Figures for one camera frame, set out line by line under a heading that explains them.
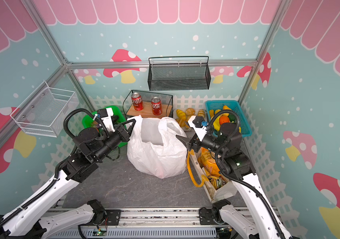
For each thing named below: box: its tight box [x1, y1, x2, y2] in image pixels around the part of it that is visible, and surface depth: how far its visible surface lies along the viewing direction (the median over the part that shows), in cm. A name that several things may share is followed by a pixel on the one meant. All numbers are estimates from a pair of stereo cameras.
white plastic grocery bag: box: [127, 115, 188, 179], surface depth 72 cm
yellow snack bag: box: [198, 146, 221, 178], surface depth 82 cm
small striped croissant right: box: [197, 109, 206, 118], surface depth 120 cm
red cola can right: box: [151, 96, 163, 116], surface depth 92 cm
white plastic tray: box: [172, 108, 207, 132], surface depth 119 cm
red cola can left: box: [131, 92, 145, 112], surface depth 95 cm
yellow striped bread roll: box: [175, 109, 186, 121], surface depth 119 cm
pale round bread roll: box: [185, 107, 196, 117], surface depth 119 cm
